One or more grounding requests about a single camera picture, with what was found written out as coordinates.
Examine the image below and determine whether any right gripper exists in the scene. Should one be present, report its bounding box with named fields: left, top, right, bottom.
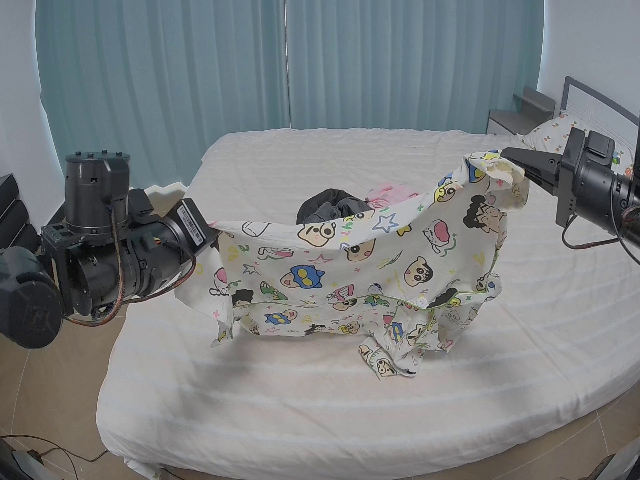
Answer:
left=500, top=130, right=622, bottom=241

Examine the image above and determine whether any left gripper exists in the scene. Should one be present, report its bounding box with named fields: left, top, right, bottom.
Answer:
left=125, top=197, right=221, bottom=300

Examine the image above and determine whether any white printed pyjama top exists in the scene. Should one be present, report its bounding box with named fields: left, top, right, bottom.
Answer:
left=175, top=149, right=531, bottom=381

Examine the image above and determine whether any white printed pillow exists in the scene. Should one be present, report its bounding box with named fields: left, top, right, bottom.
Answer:
left=520, top=110, right=640, bottom=170

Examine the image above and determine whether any grey bedside table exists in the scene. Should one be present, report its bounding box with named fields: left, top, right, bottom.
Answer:
left=487, top=85, right=557, bottom=136

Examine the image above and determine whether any pink garment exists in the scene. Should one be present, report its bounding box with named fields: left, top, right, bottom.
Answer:
left=366, top=180, right=420, bottom=210

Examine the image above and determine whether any dark grey garment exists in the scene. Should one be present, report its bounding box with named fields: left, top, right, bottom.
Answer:
left=297, top=187, right=375, bottom=228

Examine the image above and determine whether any blue-green curtain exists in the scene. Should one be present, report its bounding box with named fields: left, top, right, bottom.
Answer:
left=35, top=0, right=292, bottom=191
left=284, top=0, right=547, bottom=135

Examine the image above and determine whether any bed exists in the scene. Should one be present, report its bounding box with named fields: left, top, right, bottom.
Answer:
left=95, top=75, right=640, bottom=480

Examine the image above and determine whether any black cable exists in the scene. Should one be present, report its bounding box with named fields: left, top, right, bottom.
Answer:
left=561, top=217, right=632, bottom=255
left=162, top=240, right=199, bottom=291
left=0, top=434, right=109, bottom=471

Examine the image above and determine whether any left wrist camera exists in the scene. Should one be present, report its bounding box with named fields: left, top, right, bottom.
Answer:
left=127, top=188, right=156, bottom=221

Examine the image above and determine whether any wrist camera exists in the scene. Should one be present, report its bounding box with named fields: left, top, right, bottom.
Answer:
left=127, top=188, right=156, bottom=221
left=585, top=130, right=617, bottom=171

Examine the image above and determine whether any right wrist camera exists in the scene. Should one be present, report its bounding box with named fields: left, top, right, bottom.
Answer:
left=585, top=130, right=617, bottom=171

